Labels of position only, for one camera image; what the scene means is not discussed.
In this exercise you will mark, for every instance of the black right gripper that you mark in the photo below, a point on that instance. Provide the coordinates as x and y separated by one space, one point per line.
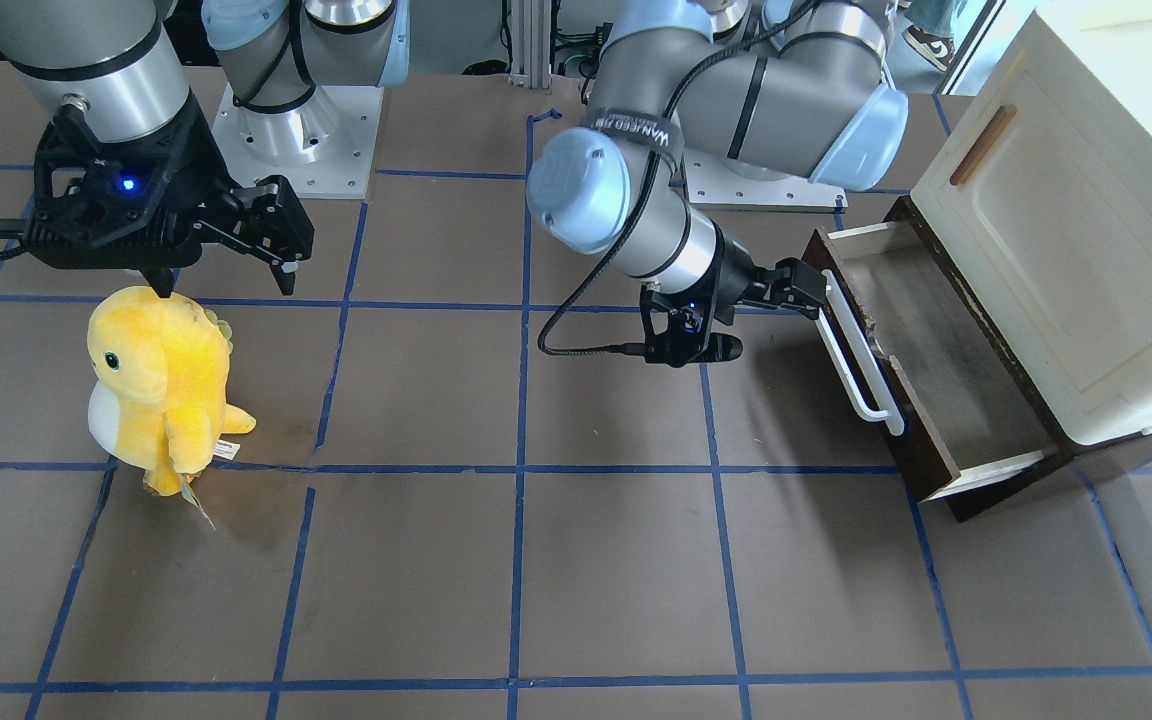
198 168

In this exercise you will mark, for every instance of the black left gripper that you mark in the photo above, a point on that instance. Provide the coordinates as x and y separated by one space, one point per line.
735 277

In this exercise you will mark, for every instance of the dark wooden drawer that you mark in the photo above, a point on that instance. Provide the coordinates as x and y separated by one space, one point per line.
975 430

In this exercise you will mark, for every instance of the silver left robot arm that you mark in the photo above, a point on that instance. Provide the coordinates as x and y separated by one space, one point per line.
810 102

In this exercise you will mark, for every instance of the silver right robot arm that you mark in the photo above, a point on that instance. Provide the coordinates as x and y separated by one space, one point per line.
117 63

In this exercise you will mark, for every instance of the yellow plush dinosaur toy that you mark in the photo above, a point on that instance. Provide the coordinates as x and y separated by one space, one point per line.
160 400

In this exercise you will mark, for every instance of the cream plastic cabinet box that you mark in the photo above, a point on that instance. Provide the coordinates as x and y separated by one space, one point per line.
1042 197

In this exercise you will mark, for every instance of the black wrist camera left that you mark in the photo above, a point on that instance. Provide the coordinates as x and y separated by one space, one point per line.
678 329

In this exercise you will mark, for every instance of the aluminium frame post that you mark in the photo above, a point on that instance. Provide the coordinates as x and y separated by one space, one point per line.
530 26

